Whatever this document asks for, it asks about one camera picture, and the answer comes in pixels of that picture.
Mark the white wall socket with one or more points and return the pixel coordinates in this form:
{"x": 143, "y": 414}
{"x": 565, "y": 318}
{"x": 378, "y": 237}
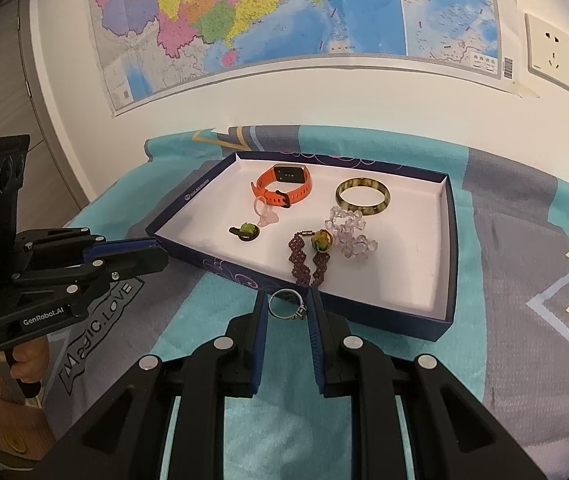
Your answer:
{"x": 549, "y": 52}

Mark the tortoiseshell bangle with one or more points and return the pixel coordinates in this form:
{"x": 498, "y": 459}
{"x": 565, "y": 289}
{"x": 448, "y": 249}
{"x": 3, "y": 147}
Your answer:
{"x": 362, "y": 211}

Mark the clear tape piece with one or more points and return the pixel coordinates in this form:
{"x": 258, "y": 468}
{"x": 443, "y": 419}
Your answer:
{"x": 524, "y": 91}

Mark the teal and grey printed blanket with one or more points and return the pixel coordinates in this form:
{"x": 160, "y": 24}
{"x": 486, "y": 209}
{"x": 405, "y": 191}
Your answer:
{"x": 514, "y": 220}

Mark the wall map poster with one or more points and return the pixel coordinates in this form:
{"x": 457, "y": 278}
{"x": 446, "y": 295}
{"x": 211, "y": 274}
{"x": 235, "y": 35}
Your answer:
{"x": 264, "y": 10}

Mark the person's left hand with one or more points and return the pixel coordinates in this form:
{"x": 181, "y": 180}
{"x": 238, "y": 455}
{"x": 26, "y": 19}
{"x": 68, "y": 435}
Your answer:
{"x": 32, "y": 360}

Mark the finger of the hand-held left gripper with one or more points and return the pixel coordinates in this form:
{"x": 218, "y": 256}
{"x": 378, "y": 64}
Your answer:
{"x": 139, "y": 262}
{"x": 124, "y": 246}

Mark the white shallow tray box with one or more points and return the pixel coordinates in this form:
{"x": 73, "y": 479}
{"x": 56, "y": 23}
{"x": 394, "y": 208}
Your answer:
{"x": 414, "y": 250}

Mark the orange smartwatch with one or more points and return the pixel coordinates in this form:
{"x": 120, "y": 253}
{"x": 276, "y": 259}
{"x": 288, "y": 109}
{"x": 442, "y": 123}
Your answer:
{"x": 264, "y": 177}

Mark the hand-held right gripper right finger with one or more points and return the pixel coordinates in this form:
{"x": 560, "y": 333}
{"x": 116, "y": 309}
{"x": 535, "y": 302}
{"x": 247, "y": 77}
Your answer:
{"x": 315, "y": 340}

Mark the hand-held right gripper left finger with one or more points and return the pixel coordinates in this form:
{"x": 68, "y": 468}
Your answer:
{"x": 260, "y": 340}

